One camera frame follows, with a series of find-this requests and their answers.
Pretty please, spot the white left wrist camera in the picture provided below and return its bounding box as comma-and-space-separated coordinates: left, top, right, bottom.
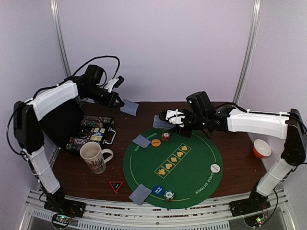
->
103, 76, 125, 93

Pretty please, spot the round green poker mat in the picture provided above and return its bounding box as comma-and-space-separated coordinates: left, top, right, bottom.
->
123, 131, 224, 209

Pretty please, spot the clear dealer button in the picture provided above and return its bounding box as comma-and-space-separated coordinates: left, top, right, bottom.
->
79, 129, 89, 138

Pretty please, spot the left aluminium frame post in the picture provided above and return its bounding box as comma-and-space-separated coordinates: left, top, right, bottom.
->
50, 0, 71, 77

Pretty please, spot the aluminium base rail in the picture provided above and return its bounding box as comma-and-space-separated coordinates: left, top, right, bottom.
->
20, 188, 297, 230

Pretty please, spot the aluminium frame post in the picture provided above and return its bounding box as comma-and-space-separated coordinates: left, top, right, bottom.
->
233, 0, 263, 104
50, 0, 71, 77

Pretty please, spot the orange bowl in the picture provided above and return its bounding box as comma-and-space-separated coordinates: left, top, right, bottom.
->
253, 139, 272, 158

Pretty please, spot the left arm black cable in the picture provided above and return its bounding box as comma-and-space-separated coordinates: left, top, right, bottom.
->
67, 55, 120, 82

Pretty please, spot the white dealer button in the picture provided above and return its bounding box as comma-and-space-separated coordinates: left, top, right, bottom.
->
210, 163, 221, 173

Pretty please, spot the front poker chip row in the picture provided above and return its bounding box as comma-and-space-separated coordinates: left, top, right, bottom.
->
66, 137, 90, 153

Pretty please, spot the black poker case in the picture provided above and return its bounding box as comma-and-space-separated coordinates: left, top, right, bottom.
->
39, 100, 115, 154

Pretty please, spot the red black triangle token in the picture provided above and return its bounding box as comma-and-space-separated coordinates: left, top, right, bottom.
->
109, 181, 124, 194

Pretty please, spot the red poker chip stack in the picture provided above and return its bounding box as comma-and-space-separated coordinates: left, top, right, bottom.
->
161, 132, 171, 141

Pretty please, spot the white floral mug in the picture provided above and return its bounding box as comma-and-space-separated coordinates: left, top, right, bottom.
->
80, 142, 114, 174

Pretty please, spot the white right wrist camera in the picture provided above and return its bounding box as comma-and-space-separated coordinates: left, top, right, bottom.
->
159, 109, 186, 127

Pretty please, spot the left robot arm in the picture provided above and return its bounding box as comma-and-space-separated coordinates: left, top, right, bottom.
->
12, 65, 124, 213

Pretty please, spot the blue poker chip stack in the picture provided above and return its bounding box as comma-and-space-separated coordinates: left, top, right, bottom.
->
164, 190, 175, 201

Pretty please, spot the orange big blind button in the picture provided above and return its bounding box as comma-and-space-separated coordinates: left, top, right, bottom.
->
151, 139, 161, 147

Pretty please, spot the blue small blind button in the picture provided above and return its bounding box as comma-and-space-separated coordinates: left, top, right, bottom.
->
152, 185, 165, 196

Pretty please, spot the right aluminium frame post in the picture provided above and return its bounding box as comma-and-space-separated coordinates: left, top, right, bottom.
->
233, 0, 263, 104

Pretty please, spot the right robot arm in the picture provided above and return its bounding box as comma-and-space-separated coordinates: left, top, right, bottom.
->
165, 92, 307, 212

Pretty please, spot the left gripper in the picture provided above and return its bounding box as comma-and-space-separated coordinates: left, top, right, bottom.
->
83, 84, 125, 108

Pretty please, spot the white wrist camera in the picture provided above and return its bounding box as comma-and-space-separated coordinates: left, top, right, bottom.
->
159, 109, 186, 127
103, 76, 125, 93

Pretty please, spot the blue playing card box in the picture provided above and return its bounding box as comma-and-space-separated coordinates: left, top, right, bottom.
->
90, 127, 105, 142

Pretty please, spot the blue playing card deck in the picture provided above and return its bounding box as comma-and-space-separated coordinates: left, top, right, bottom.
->
153, 115, 174, 129

